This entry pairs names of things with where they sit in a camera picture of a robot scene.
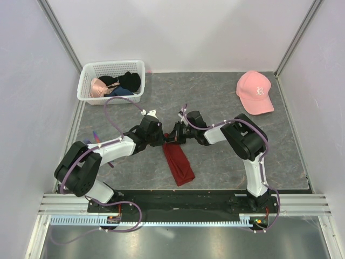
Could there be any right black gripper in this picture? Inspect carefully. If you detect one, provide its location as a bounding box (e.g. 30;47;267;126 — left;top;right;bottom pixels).
167;121;197;145

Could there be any dark red cloth napkin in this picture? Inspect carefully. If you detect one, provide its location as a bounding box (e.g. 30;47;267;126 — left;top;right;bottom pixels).
162;133;195;186

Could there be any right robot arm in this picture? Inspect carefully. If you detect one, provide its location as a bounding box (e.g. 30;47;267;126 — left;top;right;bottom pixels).
166;111;268;213

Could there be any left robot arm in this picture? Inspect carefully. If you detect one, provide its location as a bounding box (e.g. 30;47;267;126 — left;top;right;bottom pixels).
54;114;164;212

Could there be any blue cloth in basket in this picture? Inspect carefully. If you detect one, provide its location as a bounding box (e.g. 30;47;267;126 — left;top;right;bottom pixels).
104;86;133;97

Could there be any black cloth in basket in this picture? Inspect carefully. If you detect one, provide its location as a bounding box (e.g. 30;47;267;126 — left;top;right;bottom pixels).
98;71;141;93

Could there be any pink cloth in basket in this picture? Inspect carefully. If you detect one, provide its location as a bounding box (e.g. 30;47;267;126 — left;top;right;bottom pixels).
90;78;110;98

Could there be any white plastic basket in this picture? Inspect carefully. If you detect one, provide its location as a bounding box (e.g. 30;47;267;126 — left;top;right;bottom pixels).
77;60;146;106

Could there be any pink baseball cap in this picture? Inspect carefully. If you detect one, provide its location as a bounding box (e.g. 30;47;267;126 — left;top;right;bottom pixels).
236;71;274;115

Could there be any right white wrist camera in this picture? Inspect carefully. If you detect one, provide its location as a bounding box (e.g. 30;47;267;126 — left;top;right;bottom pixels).
178;111;207;130

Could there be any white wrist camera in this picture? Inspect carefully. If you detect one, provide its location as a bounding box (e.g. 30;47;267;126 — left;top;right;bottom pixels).
141;110;160;126
178;111;207;130

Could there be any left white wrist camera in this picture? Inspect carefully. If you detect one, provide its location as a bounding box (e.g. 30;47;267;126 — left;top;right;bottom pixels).
141;110;160;126

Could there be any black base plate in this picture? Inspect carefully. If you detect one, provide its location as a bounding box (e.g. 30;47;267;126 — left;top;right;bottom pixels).
87;190;278;221

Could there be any light blue cable duct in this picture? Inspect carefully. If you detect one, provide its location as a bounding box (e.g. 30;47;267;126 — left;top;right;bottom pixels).
50;215;258;227

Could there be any front aluminium rail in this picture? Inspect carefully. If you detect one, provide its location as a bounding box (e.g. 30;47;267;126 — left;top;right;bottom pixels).
39;194;331;216

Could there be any left aluminium frame post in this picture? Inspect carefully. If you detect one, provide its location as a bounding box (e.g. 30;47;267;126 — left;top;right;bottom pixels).
37;0;82;74

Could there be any aluminium frame post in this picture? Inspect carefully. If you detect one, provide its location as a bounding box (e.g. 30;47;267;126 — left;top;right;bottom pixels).
274;0;324;78
37;0;82;74

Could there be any right aluminium frame post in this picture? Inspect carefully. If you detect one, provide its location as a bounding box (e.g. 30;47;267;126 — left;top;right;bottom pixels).
274;0;324;78

